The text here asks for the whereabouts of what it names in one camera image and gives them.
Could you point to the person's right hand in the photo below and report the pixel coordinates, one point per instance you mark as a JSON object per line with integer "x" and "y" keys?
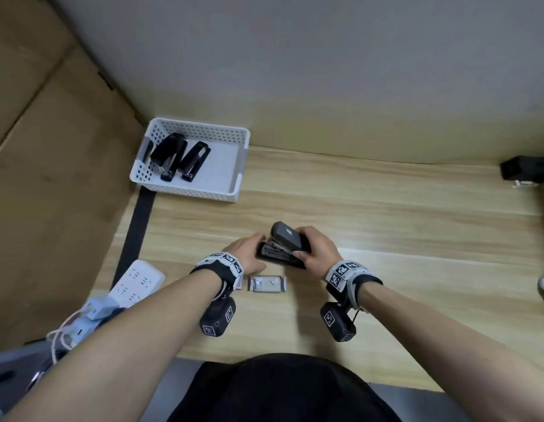
{"x": 322, "y": 254}

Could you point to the person's left hand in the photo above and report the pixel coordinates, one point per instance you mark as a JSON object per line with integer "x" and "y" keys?
{"x": 244, "y": 249}

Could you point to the person's left fingers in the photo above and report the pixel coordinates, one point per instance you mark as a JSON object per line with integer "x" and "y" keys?
{"x": 258, "y": 239}

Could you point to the person's right thumb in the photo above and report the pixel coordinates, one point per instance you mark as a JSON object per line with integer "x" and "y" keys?
{"x": 301, "y": 255}

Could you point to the black stapler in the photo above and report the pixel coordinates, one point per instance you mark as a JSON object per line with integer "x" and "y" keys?
{"x": 284, "y": 246}
{"x": 194, "y": 161}
{"x": 170, "y": 153}

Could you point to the person's left forearm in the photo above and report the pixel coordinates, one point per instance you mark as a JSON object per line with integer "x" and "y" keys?
{"x": 122, "y": 342}

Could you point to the person's right forearm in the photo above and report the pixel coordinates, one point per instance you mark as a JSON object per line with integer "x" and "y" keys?
{"x": 452, "y": 342}

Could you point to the open staple box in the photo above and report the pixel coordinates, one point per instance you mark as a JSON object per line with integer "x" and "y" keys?
{"x": 268, "y": 284}

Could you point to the left wrist marker band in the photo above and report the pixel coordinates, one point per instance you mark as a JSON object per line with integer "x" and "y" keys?
{"x": 219, "y": 265}

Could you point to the wrist marker band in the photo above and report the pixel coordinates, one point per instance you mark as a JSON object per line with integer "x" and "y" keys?
{"x": 349, "y": 276}
{"x": 219, "y": 265}

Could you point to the right wrist marker band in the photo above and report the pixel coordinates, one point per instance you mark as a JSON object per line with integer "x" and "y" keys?
{"x": 349, "y": 276}

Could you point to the white perforated plastic basket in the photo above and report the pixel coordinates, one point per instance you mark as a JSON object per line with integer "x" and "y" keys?
{"x": 219, "y": 171}

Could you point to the white power strip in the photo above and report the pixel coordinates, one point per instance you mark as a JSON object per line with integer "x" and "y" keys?
{"x": 137, "y": 283}

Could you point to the person's black shirt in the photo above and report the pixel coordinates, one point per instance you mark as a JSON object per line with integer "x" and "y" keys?
{"x": 280, "y": 391}

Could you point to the white plug adapter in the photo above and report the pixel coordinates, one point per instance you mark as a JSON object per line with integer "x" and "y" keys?
{"x": 95, "y": 308}

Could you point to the brown cardboard panel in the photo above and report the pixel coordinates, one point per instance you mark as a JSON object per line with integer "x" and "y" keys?
{"x": 47, "y": 180}

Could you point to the black box device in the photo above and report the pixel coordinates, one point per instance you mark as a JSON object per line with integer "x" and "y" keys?
{"x": 525, "y": 168}

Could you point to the grey chair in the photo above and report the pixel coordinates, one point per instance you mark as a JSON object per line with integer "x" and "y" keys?
{"x": 12, "y": 373}

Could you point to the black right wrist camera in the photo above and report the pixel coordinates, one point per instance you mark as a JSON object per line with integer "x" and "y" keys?
{"x": 338, "y": 323}

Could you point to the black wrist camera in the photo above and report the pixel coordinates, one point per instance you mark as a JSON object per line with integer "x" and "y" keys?
{"x": 217, "y": 317}
{"x": 338, "y": 323}

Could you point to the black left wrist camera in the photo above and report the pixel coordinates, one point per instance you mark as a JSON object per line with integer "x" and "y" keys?
{"x": 217, "y": 317}

